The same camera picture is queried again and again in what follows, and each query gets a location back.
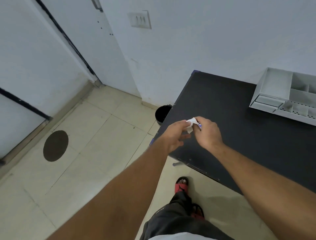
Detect dark round floor mat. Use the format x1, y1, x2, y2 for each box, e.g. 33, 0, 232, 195
43, 130, 69, 162

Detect person's right forearm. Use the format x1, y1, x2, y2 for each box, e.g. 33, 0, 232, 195
206, 143, 316, 240

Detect person's left forearm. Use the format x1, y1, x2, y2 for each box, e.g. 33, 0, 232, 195
47, 137, 171, 240

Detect white desk organizer tray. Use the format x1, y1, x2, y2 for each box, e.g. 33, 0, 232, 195
249, 67, 316, 127

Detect red sandal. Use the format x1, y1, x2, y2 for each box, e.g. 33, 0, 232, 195
175, 176, 189, 195
191, 203, 205, 221

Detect white wall switch plate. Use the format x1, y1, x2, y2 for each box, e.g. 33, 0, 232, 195
127, 10, 152, 30

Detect black trousers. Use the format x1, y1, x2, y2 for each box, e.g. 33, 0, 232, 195
139, 191, 235, 240

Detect white shirt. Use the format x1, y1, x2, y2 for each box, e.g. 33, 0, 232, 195
148, 232, 218, 240

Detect metal door handle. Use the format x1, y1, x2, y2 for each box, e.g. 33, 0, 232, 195
91, 0, 104, 13

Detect white door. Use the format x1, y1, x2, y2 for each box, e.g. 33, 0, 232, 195
39, 0, 142, 98

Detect person's left hand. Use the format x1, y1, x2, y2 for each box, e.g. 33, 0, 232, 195
158, 120, 192, 155

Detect person's right hand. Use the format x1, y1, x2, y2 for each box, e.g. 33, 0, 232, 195
194, 116, 224, 152

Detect white panel with black trim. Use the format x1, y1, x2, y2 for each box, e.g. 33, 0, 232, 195
0, 0, 99, 171

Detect white paper wrapper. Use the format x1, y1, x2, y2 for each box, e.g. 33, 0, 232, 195
186, 117, 203, 134

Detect black waste bin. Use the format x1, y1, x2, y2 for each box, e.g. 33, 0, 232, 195
155, 104, 173, 125

